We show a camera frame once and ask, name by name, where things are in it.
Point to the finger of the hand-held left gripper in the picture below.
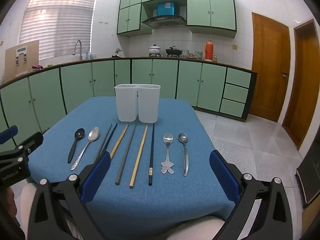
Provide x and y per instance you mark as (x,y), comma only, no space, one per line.
(8,133)
(31,141)

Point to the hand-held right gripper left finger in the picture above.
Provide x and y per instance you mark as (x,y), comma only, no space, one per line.
(96,177)

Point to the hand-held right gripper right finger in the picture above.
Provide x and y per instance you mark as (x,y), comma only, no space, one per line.
(225,177)

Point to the dark blue chopstick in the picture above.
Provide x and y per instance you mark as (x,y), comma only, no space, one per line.
(111,136)

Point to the plain silver spoon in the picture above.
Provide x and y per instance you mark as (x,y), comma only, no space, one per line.
(185,155)

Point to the black chopstick with silver band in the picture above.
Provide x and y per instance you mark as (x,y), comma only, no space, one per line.
(152,152)

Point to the white plastic utensil holder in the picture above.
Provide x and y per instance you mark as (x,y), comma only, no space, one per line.
(137,102)

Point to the black plastic spoon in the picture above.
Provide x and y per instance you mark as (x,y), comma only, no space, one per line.
(75,145)

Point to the thin dark grey chopstick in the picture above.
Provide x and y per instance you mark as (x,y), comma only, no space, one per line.
(106,136)

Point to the wooden chopstick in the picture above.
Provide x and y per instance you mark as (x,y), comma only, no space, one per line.
(121,137)
(139,155)

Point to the blue tablecloth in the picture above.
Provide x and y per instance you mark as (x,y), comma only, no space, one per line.
(175,197)

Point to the person's white trousers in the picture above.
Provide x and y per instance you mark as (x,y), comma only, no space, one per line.
(197,227)

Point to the red cloth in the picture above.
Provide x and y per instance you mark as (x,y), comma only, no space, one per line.
(37,67)

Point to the brown cardboard sheet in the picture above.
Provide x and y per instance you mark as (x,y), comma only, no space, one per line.
(30,62)

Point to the black framed panel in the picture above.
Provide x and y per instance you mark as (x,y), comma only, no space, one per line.
(311,177)

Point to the bottles beside sink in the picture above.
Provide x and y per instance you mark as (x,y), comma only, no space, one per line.
(90,56)

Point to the metal kitchen faucet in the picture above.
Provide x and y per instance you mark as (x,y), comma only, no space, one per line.
(79,47)

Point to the green base cabinets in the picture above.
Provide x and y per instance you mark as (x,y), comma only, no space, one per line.
(162,77)

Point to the wooden door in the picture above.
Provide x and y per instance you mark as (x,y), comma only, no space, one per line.
(270,67)
(305,80)

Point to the white window blinds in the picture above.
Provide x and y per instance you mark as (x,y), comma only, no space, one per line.
(57,22)

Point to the small dark ornament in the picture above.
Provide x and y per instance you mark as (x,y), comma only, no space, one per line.
(117,53)

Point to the patterned bowl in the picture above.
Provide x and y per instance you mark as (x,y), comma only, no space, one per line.
(198,55)

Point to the orange thermos flask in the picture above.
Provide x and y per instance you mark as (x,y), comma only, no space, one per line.
(208,51)

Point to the stack of bowls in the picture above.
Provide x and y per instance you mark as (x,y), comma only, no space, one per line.
(185,53)

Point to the black wok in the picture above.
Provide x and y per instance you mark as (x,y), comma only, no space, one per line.
(173,52)

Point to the white cooking pot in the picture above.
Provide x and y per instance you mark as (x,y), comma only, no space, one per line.
(155,50)

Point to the black range hood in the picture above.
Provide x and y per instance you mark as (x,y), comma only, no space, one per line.
(163,21)

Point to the blue box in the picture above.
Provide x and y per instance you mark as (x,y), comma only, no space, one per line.
(167,8)

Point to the wall sockets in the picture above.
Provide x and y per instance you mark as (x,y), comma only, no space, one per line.
(103,22)

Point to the green wall cabinets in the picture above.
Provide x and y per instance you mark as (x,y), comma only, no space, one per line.
(212,10)

